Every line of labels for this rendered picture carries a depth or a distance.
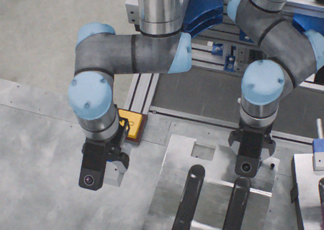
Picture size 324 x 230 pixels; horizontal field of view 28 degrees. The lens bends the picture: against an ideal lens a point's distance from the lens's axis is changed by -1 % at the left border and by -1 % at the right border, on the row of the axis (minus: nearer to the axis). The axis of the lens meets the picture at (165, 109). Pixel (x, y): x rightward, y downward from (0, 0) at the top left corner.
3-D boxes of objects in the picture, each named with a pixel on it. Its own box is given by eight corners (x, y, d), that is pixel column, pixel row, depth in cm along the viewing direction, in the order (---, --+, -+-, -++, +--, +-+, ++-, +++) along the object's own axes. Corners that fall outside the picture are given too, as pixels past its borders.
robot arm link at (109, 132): (109, 137, 123) (69, 127, 125) (112, 146, 127) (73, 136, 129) (121, 102, 126) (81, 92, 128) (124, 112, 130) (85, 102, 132)
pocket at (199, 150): (195, 144, 158) (195, 138, 155) (216, 149, 157) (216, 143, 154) (190, 161, 156) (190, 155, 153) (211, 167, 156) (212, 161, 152)
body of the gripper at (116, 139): (132, 130, 142) (126, 105, 131) (120, 166, 138) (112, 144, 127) (98, 121, 143) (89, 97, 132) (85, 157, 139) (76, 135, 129)
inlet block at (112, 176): (116, 131, 155) (113, 122, 151) (136, 136, 155) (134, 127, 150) (98, 182, 150) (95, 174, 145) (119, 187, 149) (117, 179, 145)
